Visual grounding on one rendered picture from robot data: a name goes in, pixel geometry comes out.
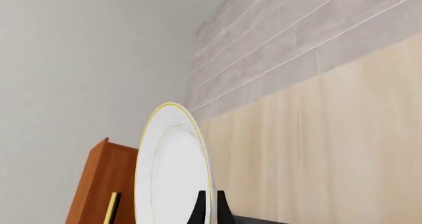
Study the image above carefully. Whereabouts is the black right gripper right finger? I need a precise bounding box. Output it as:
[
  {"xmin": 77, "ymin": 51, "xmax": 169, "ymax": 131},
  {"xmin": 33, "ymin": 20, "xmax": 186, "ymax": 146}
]
[{"xmin": 216, "ymin": 190, "xmax": 235, "ymax": 224}]

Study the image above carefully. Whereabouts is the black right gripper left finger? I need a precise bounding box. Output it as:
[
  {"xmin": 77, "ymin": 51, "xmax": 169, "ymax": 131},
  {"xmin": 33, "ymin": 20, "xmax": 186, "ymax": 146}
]
[{"xmin": 186, "ymin": 190, "xmax": 207, "ymax": 224}]

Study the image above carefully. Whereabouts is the white plate with yellow rim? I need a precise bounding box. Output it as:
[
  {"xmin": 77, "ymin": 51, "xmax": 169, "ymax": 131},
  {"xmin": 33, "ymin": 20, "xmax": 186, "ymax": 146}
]
[{"xmin": 133, "ymin": 101, "xmax": 218, "ymax": 224}]

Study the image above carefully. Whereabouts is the flat black stove plate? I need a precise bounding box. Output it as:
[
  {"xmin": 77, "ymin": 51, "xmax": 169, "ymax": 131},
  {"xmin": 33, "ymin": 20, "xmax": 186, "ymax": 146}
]
[{"xmin": 231, "ymin": 214, "xmax": 288, "ymax": 224}]

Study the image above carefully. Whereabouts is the red-brown wooden cabinet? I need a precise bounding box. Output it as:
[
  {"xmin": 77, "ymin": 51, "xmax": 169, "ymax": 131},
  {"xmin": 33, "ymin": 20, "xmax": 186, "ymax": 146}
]
[{"xmin": 65, "ymin": 137, "xmax": 140, "ymax": 224}]

